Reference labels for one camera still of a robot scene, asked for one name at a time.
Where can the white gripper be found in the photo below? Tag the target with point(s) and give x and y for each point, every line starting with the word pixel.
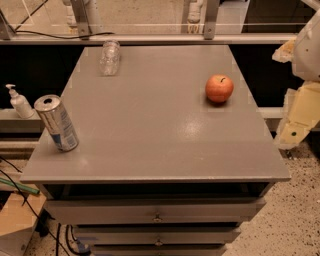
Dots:
pixel 308 55

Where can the red apple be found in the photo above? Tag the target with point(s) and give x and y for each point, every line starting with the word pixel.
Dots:
pixel 219 88

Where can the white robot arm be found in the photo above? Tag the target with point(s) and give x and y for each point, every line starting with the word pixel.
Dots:
pixel 301 107

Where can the clear plastic water bottle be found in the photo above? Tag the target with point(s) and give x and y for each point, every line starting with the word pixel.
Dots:
pixel 110 58

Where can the white pump dispenser bottle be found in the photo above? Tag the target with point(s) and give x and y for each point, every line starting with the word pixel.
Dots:
pixel 19 103

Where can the grey drawer cabinet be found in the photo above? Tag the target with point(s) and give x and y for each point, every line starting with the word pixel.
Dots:
pixel 160 170

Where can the silver blue drink can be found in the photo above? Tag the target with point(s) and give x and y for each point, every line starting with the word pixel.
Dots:
pixel 57 121

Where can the cardboard box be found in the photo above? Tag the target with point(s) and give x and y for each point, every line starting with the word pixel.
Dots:
pixel 17 224

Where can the green rod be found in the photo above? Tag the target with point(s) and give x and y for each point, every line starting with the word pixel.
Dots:
pixel 22 187

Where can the right metal bracket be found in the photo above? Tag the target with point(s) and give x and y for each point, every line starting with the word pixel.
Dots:
pixel 210 19

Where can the metal bracket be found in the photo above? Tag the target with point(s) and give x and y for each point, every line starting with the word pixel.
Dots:
pixel 210 19
pixel 80 14

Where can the left metal bracket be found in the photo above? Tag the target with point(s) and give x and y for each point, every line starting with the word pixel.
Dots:
pixel 80 14

